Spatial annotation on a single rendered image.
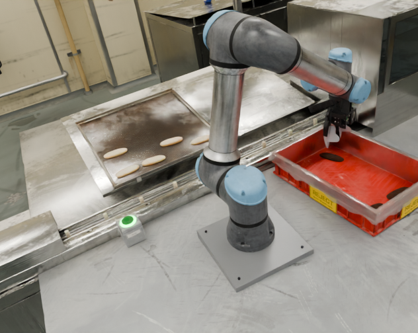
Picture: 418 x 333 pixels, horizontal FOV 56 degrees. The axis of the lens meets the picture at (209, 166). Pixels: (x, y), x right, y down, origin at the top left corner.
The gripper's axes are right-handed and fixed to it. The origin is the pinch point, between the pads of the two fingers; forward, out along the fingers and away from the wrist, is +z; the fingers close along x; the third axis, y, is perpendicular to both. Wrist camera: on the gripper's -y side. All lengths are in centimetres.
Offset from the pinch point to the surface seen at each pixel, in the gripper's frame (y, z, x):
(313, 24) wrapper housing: -29, -32, 31
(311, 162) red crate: -4.6, 8.2, -7.1
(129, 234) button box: -26, 4, -79
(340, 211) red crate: 19.8, 6.7, -27.2
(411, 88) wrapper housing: 11.0, -6.8, 41.5
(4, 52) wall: -403, 22, 11
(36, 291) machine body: -42, 15, -109
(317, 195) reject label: 10.7, 4.9, -26.3
